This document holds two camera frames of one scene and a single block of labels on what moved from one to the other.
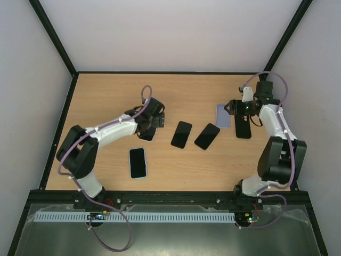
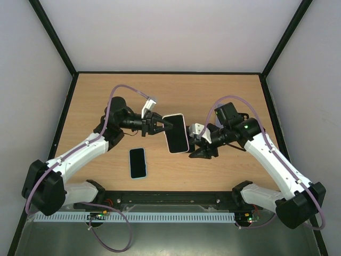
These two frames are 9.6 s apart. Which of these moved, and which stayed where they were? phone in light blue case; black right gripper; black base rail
Moved: black right gripper
Stayed: phone in light blue case; black base rail
